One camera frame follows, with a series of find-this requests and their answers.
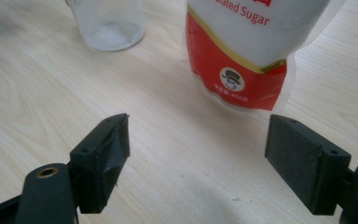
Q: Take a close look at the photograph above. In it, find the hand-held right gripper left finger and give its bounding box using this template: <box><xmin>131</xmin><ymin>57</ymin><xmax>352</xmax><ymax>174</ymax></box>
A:
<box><xmin>69</xmin><ymin>112</ymin><xmax>131</xmax><ymax>215</ymax></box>

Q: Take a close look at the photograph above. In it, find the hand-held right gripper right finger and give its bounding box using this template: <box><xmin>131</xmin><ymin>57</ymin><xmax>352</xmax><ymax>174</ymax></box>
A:
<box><xmin>264</xmin><ymin>113</ymin><xmax>352</xmax><ymax>217</ymax></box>

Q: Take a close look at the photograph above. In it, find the red and white sugar bag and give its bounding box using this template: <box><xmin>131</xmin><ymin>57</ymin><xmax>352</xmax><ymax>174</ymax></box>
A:
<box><xmin>185</xmin><ymin>0</ymin><xmax>348</xmax><ymax>112</ymax></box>

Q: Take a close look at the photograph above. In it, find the clear glass jar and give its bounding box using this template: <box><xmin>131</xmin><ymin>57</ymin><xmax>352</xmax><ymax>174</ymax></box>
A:
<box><xmin>64</xmin><ymin>0</ymin><xmax>147</xmax><ymax>52</ymax></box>

